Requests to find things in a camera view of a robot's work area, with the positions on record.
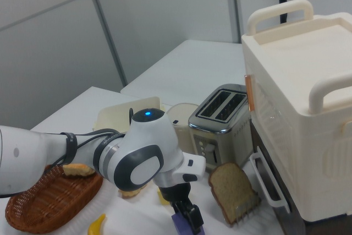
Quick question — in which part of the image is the silver two-slot toaster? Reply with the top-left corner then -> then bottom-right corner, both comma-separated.
188,83 -> 253,170

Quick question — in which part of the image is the purple cube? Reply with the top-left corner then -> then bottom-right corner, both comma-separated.
171,212 -> 206,235

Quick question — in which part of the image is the small cream lidded bin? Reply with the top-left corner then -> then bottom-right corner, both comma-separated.
166,103 -> 200,156

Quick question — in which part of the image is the brown bread slice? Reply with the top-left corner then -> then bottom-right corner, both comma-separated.
207,162 -> 262,225

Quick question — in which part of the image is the yellow toy banana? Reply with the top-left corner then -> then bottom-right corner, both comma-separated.
87,213 -> 107,235

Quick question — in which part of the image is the brown wicker basket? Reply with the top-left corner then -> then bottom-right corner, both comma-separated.
4,164 -> 105,233

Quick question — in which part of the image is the cream rectangular plastic bin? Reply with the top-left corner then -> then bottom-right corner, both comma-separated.
92,96 -> 167,134

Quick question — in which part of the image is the white door handle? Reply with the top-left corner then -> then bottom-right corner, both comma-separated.
249,146 -> 291,214

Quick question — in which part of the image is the small golden bread loaf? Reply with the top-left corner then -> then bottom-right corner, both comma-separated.
62,162 -> 97,178

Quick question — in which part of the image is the white paper plate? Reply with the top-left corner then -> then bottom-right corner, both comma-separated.
78,176 -> 123,235

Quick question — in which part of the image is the clear plastic fork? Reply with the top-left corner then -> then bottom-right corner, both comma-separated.
232,194 -> 262,224

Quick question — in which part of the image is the yellow cube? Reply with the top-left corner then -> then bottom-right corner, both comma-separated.
157,187 -> 172,206

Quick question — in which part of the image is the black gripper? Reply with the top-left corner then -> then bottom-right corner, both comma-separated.
158,181 -> 205,235

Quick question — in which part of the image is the cream toy kitchen cabinet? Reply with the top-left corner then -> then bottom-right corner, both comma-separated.
241,0 -> 352,235

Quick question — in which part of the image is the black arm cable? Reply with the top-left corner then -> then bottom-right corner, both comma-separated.
58,107 -> 135,167

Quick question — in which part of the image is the twisted striped bread roll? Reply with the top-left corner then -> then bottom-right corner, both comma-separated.
118,183 -> 149,199

